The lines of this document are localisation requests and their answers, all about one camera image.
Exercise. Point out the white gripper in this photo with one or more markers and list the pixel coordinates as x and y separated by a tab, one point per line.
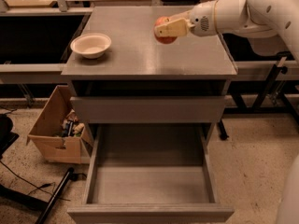
202	20

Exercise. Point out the red apple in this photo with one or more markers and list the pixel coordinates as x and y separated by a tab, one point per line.
163	40

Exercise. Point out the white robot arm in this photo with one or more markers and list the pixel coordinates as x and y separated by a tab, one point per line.
268	184

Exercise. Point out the grey drawer cabinet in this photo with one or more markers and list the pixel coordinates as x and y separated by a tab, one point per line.
137	65

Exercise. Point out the grey top drawer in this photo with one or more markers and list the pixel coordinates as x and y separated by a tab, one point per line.
149	109

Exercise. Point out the open grey middle drawer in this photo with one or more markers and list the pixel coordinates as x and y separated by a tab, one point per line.
150	174

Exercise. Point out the white paper bowl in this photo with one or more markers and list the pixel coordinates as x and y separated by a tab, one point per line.
91	46

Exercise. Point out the items in cardboard box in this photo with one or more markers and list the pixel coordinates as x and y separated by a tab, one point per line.
71	126

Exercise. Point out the brown cardboard box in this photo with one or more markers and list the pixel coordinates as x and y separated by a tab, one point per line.
47	132

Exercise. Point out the black stand leg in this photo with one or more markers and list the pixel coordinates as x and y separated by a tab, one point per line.
55	196

